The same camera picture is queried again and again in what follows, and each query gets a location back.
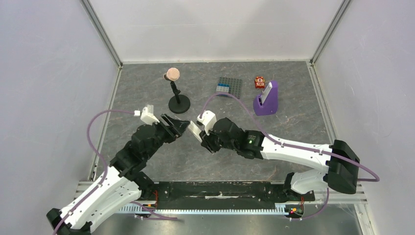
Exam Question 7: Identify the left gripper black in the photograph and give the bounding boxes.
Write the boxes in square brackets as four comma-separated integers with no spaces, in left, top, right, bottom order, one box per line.
[144,113,190,160]

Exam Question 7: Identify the white remote control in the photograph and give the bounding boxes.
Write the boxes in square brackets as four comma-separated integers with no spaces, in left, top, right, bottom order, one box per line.
[187,121,202,142]

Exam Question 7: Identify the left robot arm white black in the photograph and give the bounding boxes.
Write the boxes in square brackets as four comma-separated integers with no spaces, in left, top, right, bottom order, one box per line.
[46,108,193,235]

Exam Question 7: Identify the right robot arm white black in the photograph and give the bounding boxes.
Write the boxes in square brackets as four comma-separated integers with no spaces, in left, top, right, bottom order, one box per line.
[197,117,359,200]

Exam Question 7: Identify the black stand with pink ball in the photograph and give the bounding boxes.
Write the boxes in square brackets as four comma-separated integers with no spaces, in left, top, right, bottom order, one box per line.
[163,68,191,114]

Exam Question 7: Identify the blue white lego bricks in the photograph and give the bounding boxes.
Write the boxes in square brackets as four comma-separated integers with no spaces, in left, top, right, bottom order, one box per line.
[216,83,230,94]

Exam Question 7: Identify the grey lego baseplate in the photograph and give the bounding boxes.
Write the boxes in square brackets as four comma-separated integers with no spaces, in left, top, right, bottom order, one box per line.
[217,77,243,99]

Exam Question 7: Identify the purple holder stand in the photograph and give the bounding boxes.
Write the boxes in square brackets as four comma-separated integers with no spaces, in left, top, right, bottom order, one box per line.
[253,80,278,116]

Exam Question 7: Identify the white device in holder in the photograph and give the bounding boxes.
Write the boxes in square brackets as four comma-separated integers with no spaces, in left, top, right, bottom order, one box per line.
[260,81,273,103]

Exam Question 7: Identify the red toy figure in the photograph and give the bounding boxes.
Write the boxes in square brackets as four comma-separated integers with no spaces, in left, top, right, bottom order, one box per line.
[254,76,265,89]

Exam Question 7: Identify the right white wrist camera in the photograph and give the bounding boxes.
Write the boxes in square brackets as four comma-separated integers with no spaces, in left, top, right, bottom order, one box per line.
[197,110,217,135]

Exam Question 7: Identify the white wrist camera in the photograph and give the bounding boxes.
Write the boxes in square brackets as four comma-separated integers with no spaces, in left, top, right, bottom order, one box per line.
[134,104,160,125]
[197,110,217,135]

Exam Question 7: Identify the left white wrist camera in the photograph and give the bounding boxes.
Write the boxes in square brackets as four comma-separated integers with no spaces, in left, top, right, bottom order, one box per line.
[134,104,160,125]

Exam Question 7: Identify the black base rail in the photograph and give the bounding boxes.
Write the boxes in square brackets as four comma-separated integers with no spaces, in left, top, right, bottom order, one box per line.
[140,181,315,210]

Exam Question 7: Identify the white cable duct strip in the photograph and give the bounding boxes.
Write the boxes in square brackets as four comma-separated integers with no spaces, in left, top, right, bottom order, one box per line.
[115,203,289,215]

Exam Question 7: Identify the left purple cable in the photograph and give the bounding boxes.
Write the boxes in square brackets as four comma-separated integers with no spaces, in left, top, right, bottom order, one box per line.
[51,109,141,235]

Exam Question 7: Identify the purple cable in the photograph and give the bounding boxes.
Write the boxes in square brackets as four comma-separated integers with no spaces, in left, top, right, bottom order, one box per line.
[199,92,381,221]
[51,109,141,235]

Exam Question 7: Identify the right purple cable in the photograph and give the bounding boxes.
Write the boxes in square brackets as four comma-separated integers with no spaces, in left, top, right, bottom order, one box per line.
[199,92,381,221]

